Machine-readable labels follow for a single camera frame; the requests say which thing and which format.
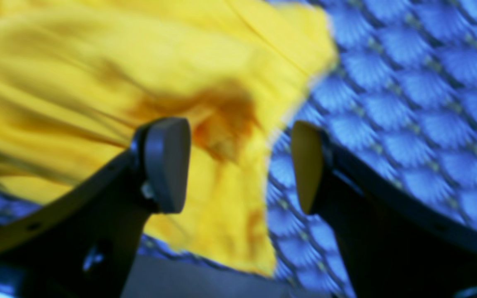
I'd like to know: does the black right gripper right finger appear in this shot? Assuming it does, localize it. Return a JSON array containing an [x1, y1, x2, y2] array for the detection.
[[291, 121, 477, 298]]

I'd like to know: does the yellow T-shirt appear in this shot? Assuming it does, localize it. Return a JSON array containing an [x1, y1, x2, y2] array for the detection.
[[0, 0, 338, 276]]

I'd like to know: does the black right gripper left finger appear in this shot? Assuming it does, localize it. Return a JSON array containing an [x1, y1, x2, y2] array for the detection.
[[0, 117, 191, 298]]

